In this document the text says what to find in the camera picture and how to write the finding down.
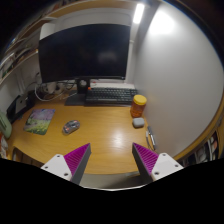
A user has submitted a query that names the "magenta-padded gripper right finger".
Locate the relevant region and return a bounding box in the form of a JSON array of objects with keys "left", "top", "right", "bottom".
[{"left": 131, "top": 142, "right": 185, "bottom": 185}]

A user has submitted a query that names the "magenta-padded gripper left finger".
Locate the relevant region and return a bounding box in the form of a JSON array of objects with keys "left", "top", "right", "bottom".
[{"left": 40, "top": 142, "right": 92, "bottom": 186}]

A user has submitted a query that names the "transparent computer mouse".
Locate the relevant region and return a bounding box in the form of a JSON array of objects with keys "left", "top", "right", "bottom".
[{"left": 62, "top": 119, "right": 81, "bottom": 136}]

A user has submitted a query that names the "flower print mouse pad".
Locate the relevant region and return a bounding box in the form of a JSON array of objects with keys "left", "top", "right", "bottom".
[{"left": 23, "top": 108, "right": 56, "bottom": 136}]

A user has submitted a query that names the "grey pen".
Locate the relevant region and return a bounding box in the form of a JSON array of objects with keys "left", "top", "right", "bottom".
[{"left": 145, "top": 125, "right": 157, "bottom": 151}]

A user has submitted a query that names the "grey earbuds case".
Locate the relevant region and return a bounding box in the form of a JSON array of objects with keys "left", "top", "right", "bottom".
[{"left": 132, "top": 117, "right": 146, "bottom": 129}]

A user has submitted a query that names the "wooden bookshelf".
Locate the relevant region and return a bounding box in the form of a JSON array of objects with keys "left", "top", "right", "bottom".
[{"left": 173, "top": 99, "right": 224, "bottom": 168}]

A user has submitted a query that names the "orange jar with yellow lid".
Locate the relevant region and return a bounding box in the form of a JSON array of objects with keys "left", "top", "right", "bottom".
[{"left": 129, "top": 94, "right": 148, "bottom": 118}]

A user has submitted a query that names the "green watering can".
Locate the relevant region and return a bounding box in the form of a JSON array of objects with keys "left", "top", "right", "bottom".
[{"left": 0, "top": 110, "right": 13, "bottom": 139}]

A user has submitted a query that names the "black box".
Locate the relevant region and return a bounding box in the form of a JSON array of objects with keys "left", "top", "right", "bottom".
[{"left": 5, "top": 94, "right": 34, "bottom": 124}]

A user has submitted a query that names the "silver mini computer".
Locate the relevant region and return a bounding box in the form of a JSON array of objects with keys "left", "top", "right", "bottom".
[{"left": 14, "top": 95, "right": 28, "bottom": 113}]

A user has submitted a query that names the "white power strip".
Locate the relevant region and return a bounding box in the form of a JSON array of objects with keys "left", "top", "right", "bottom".
[{"left": 43, "top": 82, "right": 64, "bottom": 94}]

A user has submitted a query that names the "black keyboard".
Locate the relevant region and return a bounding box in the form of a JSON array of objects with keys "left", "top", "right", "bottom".
[{"left": 84, "top": 87, "right": 139, "bottom": 106}]

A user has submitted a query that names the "black computer monitor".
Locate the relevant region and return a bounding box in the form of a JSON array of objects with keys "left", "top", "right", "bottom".
[{"left": 38, "top": 23, "right": 132, "bottom": 107}]

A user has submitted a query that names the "white light bar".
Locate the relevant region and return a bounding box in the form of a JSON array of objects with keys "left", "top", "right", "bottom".
[{"left": 132, "top": 3, "right": 146, "bottom": 25}]

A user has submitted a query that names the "white cable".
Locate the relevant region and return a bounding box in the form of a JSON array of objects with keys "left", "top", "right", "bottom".
[{"left": 34, "top": 71, "right": 78, "bottom": 102}]

